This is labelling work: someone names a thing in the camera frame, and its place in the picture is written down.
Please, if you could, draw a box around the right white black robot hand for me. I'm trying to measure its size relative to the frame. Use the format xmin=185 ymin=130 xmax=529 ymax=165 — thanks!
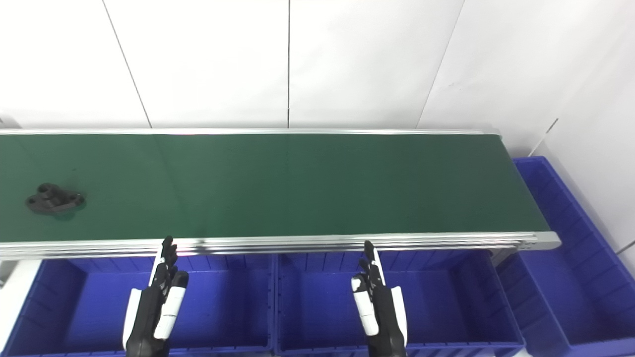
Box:
xmin=351 ymin=241 xmax=409 ymax=357

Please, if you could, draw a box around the blue plastic bin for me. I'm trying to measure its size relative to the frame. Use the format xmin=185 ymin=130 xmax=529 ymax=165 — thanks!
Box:
xmin=2 ymin=254 xmax=276 ymax=357
xmin=496 ymin=156 xmax=635 ymax=357
xmin=273 ymin=249 xmax=527 ymax=357

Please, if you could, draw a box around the aluminium conveyor support leg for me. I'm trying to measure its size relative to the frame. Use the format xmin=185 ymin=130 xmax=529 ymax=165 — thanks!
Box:
xmin=489 ymin=248 xmax=520 ymax=269

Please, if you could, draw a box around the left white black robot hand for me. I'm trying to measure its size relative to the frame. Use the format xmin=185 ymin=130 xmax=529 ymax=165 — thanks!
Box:
xmin=123 ymin=237 xmax=190 ymax=357

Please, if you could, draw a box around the black flanged machine part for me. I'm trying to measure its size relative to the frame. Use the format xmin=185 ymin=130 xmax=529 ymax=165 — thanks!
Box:
xmin=26 ymin=182 xmax=86 ymax=215

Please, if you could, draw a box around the green conveyor belt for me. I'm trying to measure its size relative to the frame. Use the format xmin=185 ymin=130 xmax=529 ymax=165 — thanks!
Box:
xmin=0 ymin=128 xmax=562 ymax=262
xmin=0 ymin=133 xmax=551 ymax=243

